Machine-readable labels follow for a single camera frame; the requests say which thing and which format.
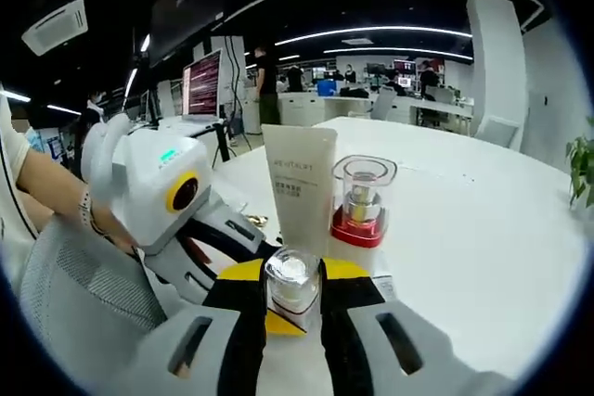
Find small clear-capped skincare bottle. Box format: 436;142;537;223
263;247;322;335

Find black tripod stand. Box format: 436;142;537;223
211;120;236;170

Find tall white bottle red collar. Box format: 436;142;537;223
329;154;399;304

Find person's left hand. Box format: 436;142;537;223
88;198;140;256

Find person's white shirt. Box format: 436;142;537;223
0;84;41;286

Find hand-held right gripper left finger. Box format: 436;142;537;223
115;258;269;396

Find white skincare tube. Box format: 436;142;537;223
261;123;340;261

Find large hanging dark screen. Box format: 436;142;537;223
148;0;233;69

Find potted green plant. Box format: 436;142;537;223
564;129;594;210

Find open laptop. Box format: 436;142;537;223
157;46;225;131

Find grey wristband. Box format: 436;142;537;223
77;186;97;230

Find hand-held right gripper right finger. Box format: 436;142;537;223
318;256;511;396

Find ceiling air conditioner unit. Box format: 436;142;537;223
20;0;90;57

